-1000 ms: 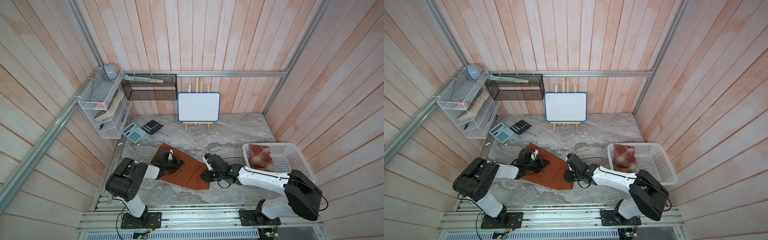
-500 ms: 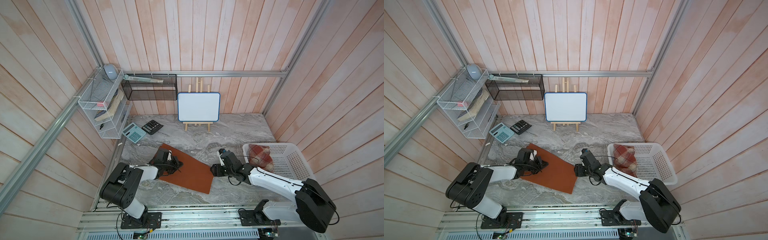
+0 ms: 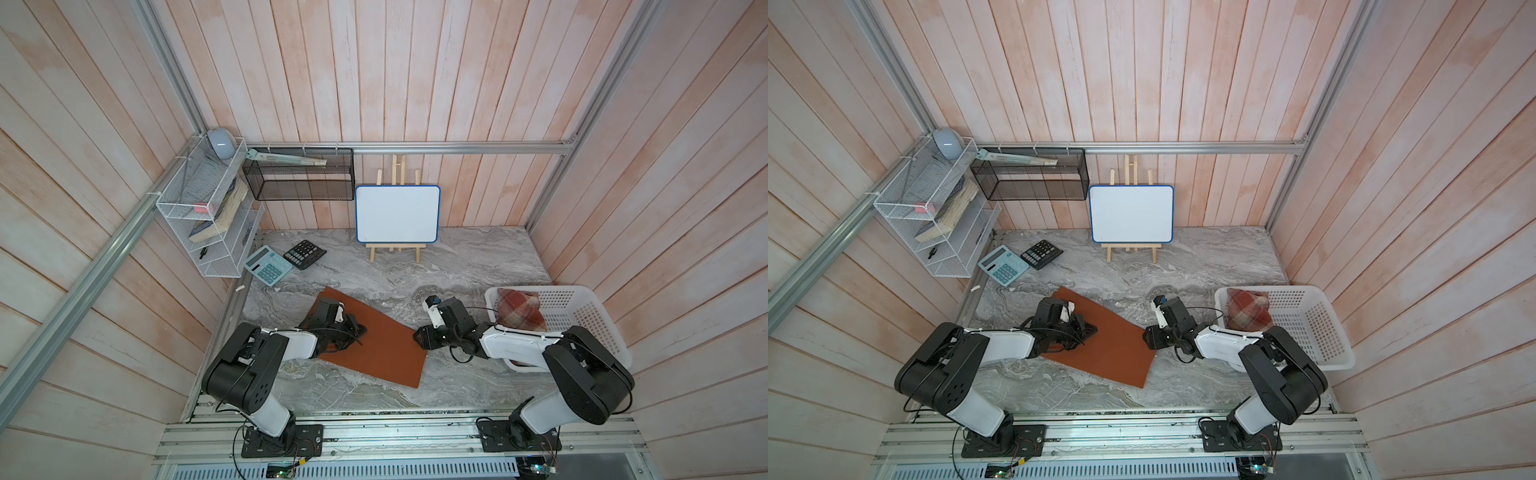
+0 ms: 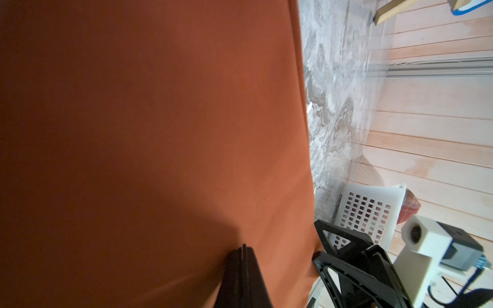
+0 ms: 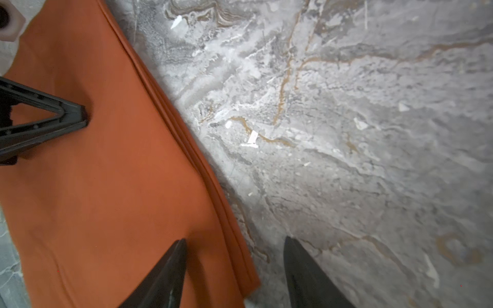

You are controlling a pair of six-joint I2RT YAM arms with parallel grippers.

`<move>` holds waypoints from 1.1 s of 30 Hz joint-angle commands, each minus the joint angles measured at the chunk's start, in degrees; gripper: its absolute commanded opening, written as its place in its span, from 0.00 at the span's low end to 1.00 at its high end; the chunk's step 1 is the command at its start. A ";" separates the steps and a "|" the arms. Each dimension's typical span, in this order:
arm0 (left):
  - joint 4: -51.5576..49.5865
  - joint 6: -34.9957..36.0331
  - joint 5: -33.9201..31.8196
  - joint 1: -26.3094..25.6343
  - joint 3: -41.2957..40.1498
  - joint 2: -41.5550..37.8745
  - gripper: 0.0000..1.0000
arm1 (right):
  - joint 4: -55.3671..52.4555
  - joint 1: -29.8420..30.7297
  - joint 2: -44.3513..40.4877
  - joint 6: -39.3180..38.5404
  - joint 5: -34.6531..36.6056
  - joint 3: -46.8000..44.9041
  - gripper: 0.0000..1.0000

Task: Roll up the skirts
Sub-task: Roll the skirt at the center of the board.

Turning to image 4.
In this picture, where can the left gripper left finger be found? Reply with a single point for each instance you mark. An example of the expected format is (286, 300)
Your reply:
(230, 293)

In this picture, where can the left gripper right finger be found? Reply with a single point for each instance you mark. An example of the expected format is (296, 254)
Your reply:
(254, 290)

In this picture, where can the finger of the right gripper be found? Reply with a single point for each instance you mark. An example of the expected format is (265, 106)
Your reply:
(363, 278)
(357, 242)

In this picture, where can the white plastic basket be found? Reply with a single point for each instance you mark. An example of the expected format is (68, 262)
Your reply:
(373, 210)

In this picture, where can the red plaid skirt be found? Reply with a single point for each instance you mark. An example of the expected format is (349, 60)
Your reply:
(410, 207)

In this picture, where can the rust orange skirt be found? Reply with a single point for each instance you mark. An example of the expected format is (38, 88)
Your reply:
(142, 141)

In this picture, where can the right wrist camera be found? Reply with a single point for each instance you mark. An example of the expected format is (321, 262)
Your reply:
(433, 249)

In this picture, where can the white board blue frame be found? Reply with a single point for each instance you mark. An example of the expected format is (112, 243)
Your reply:
(465, 7)

